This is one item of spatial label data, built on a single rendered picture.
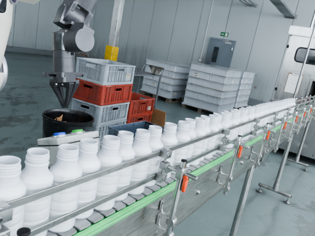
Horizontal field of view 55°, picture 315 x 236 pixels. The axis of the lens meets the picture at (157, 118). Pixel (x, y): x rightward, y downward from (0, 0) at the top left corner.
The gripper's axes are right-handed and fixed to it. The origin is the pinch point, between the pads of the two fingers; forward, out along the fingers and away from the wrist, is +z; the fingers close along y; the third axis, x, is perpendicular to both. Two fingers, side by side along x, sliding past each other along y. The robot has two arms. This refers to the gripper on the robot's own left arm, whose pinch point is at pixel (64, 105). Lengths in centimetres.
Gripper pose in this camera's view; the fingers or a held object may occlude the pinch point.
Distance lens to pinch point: 88.6
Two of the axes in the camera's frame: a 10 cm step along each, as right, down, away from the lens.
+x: -9.5, -0.7, 3.1
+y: 3.2, -1.4, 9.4
